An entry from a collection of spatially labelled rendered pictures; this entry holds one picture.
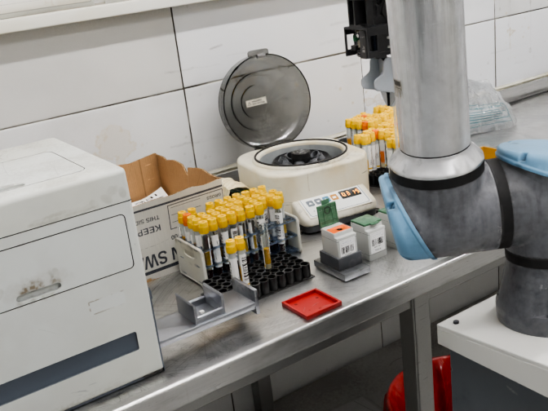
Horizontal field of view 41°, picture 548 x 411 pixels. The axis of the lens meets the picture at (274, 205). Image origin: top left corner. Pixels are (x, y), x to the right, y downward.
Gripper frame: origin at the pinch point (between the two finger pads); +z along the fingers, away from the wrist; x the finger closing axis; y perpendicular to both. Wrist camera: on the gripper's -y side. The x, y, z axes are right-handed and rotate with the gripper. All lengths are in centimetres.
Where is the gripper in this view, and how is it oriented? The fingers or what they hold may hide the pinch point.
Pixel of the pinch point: (393, 98)
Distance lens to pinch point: 137.9
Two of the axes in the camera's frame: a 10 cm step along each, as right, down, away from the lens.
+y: -8.7, 2.5, -4.3
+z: 1.1, 9.4, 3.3
